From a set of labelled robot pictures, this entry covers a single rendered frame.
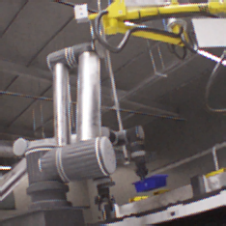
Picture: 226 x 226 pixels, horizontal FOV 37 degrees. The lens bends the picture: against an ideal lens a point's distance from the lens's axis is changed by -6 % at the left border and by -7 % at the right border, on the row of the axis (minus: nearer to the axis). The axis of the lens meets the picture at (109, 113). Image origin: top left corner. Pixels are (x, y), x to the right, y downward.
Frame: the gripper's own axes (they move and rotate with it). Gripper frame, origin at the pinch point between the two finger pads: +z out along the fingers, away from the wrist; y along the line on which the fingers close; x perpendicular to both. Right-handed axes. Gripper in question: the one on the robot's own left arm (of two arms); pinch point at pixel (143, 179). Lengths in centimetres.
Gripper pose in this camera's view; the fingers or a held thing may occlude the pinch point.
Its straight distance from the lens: 251.3
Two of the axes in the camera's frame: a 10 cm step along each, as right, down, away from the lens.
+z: 1.5, 9.2, -3.6
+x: -6.1, 3.7, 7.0
